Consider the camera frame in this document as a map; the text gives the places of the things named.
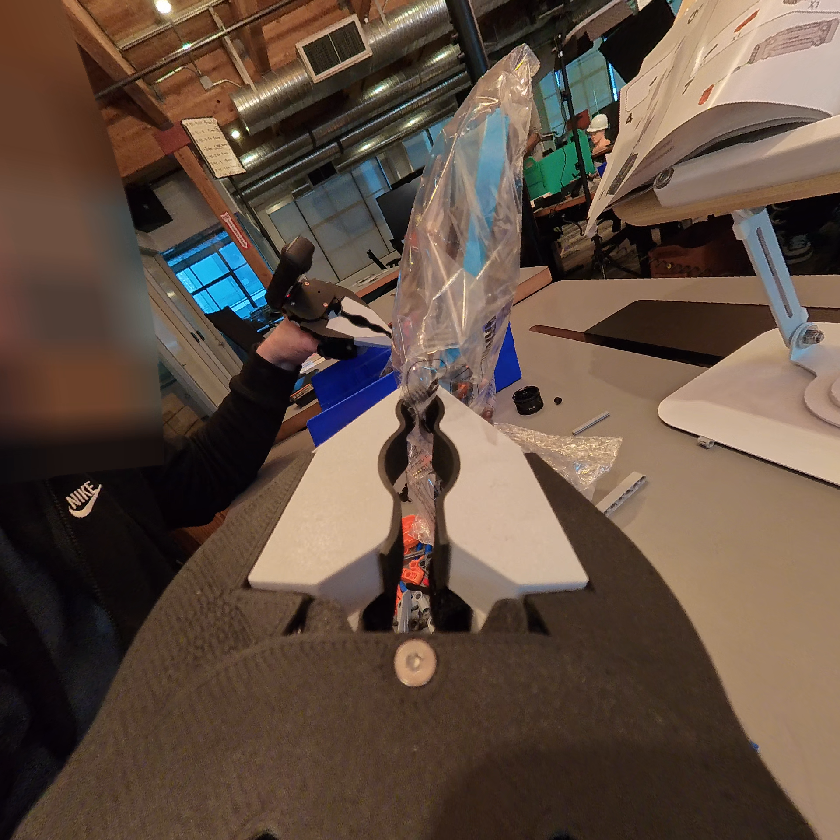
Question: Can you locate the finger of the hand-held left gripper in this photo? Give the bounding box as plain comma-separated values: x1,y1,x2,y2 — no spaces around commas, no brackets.
331,297,393,339
323,316,393,350

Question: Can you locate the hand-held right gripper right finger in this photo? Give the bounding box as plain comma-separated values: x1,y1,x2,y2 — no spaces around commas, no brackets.
423,387,589,634

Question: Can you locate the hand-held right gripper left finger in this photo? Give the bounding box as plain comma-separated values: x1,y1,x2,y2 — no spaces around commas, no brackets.
248,394,411,634

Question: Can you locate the blue labelled plastic bin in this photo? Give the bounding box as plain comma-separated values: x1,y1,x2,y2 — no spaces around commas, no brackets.
307,322,522,450

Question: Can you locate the pile of small building pieces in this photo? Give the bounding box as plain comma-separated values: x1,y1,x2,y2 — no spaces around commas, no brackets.
394,515,437,634

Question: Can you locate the clear bag with blue parts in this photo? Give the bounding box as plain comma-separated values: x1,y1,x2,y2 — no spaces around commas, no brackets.
390,45,540,506

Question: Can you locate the person's left hand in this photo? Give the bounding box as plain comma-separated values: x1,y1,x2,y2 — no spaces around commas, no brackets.
257,322,322,371

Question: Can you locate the bubble wrap bag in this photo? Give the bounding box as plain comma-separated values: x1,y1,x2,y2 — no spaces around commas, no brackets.
495,423,623,503

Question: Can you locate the light grey long beam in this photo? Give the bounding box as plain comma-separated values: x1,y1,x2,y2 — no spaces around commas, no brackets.
596,471,647,517

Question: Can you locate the white paper notice board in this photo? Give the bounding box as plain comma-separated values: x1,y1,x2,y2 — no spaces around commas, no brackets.
180,117,247,178

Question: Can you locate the green plastic bin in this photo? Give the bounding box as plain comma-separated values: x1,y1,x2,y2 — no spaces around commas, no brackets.
525,131,595,198

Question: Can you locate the person's black jacket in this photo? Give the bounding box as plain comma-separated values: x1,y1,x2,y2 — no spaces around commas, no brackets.
0,459,198,821

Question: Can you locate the white vent grille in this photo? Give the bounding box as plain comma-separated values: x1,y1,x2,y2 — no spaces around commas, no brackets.
295,14,374,83

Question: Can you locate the white and wood book stand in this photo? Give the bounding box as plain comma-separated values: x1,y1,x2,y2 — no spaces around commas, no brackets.
613,118,840,487

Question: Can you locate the black light stand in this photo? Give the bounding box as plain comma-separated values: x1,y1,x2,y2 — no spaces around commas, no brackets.
551,33,641,280

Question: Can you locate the white instruction booklet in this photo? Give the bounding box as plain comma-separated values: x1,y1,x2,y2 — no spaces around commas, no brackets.
584,0,840,237

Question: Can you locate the silver air duct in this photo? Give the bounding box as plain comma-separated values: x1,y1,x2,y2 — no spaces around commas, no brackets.
230,0,460,135

